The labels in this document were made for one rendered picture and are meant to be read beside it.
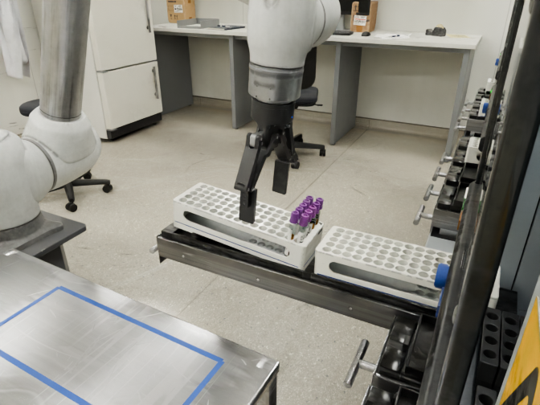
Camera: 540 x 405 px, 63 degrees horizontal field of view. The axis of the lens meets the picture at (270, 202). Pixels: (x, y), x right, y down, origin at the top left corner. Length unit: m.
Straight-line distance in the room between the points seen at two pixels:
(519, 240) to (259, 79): 0.51
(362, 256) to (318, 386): 0.98
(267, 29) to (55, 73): 0.65
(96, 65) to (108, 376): 3.52
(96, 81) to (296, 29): 3.46
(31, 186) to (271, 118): 0.69
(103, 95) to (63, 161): 2.81
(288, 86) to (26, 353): 0.55
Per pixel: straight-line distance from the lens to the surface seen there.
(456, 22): 4.20
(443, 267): 0.55
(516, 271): 0.87
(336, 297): 0.80
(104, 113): 4.14
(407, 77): 4.30
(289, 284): 0.83
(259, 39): 0.71
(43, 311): 0.80
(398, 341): 0.70
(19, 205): 1.21
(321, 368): 1.76
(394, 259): 0.79
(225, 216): 0.86
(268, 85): 0.72
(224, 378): 0.63
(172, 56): 4.98
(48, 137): 1.26
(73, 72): 1.21
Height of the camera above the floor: 1.29
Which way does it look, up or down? 27 degrees down
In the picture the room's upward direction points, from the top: straight up
